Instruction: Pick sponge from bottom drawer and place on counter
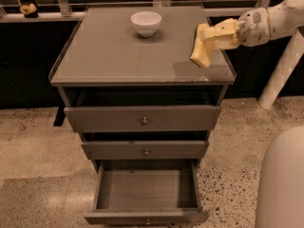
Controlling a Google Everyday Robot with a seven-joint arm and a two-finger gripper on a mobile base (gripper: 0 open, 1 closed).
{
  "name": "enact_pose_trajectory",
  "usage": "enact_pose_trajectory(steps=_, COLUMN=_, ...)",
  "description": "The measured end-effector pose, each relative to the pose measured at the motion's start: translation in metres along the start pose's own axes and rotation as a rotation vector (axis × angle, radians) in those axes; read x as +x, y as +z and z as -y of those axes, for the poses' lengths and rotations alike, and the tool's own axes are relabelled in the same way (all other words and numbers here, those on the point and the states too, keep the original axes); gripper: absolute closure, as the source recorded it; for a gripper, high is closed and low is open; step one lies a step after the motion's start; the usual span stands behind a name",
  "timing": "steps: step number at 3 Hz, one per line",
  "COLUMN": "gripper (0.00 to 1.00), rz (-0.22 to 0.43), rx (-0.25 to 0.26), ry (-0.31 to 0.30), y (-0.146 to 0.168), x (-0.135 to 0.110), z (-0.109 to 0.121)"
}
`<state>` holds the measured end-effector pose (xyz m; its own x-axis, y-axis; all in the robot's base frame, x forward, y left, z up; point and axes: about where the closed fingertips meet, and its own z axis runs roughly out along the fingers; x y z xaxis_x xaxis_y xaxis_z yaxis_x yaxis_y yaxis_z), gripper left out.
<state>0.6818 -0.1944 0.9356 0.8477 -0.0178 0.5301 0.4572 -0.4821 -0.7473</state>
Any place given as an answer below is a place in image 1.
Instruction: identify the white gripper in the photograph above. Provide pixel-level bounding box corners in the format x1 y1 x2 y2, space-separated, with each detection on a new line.
202 8 270 50

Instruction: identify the yellow sponge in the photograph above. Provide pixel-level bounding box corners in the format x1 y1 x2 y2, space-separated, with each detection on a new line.
190 24 214 67

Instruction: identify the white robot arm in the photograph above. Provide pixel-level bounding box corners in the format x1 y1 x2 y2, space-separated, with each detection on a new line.
199 0 304 228

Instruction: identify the grey wooden drawer cabinet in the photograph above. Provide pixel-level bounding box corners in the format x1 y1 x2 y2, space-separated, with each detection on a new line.
48 5 238 173

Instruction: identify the grey top drawer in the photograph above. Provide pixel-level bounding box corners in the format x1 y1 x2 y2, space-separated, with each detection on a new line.
65 104 220 132

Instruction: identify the grey drawer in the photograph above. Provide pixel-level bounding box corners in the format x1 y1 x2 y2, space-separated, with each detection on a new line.
85 160 208 226
82 131 209 160
65 104 220 132

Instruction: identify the grey middle drawer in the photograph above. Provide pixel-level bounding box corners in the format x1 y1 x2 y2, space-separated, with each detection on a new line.
82 131 209 160

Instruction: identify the grey bottom drawer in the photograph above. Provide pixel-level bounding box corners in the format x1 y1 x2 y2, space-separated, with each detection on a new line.
85 160 208 226

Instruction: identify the white ceramic bowl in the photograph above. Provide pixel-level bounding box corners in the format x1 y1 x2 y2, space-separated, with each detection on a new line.
130 11 162 37

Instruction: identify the small yellow black object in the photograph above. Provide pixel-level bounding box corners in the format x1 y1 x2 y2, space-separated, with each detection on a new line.
20 3 38 18

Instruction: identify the white diagonal post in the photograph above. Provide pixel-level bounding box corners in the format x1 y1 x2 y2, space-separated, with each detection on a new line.
258 29 304 109

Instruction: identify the metal railing frame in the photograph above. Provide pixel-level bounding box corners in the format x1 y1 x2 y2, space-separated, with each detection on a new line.
0 0 304 24

